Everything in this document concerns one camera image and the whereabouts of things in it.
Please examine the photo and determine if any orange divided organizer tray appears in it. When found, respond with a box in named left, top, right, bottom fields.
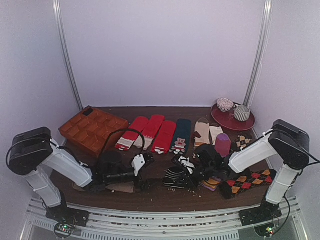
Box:
left=59, top=106, right=129, bottom=158

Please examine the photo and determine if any dark red plate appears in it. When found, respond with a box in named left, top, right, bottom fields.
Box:
left=210, top=104, right=256, bottom=132

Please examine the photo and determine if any beige striped sock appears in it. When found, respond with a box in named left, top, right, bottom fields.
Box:
left=194, top=117, right=210, bottom=148

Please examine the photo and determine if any black white striped sock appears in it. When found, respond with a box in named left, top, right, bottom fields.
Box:
left=162, top=167, right=189, bottom=189

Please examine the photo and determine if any red sock left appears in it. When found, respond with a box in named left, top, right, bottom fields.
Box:
left=115, top=116, right=149, bottom=151

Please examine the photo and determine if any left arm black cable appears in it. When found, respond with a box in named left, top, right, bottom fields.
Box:
left=96, top=128, right=146, bottom=173

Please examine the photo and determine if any dark green reindeer sock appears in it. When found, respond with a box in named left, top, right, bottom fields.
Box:
left=169, top=118, right=192, bottom=155

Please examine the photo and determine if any purple yellow sock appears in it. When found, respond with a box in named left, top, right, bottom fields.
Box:
left=199, top=177, right=222, bottom=192

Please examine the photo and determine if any purple magenta sock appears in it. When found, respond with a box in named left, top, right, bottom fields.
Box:
left=214, top=133, right=231, bottom=157

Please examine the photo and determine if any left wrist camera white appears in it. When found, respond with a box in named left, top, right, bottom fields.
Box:
left=131, top=154, right=146, bottom=177

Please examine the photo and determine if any aluminium frame post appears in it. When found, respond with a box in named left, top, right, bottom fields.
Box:
left=243, top=0, right=273, bottom=108
left=52, top=0, right=84, bottom=111

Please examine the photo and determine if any red sock middle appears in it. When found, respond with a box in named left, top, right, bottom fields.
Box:
left=133, top=114, right=165, bottom=151

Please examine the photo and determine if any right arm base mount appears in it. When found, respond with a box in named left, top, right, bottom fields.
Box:
left=239, top=202, right=282, bottom=238

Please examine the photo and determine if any cream short sock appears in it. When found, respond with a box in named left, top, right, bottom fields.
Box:
left=209, top=125, right=224, bottom=146

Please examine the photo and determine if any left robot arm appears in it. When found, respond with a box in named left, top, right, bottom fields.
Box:
left=5, top=127, right=154, bottom=222

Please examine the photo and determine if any red sock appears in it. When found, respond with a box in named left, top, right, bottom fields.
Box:
left=151, top=120, right=177, bottom=155
left=133, top=114, right=165, bottom=151
left=115, top=116, right=149, bottom=151

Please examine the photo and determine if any red sock right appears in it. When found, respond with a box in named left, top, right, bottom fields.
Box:
left=151, top=120, right=177, bottom=155

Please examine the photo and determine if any left aluminium frame post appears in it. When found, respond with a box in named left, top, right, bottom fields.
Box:
left=52, top=0, right=84, bottom=111

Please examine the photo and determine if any striped grey cup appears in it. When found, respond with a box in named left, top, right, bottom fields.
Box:
left=234, top=104, right=251, bottom=122

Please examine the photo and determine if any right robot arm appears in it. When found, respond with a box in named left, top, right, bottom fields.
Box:
left=163, top=119, right=310, bottom=221

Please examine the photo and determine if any patterned white bowl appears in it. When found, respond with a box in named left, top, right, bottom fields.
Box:
left=216, top=97, right=234, bottom=113

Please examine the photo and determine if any right aluminium frame post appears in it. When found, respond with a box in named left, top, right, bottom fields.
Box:
left=243, top=0, right=273, bottom=108

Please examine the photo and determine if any black orange argyle sock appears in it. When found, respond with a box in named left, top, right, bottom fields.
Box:
left=218, top=169, right=277, bottom=200

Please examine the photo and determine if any brown argyle sock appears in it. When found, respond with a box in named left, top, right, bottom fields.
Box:
left=231, top=133, right=253, bottom=152

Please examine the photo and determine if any tan sock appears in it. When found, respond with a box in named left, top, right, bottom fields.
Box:
left=72, top=182, right=135, bottom=194

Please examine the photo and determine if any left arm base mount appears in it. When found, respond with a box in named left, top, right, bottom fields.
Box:
left=42, top=203, right=90, bottom=239

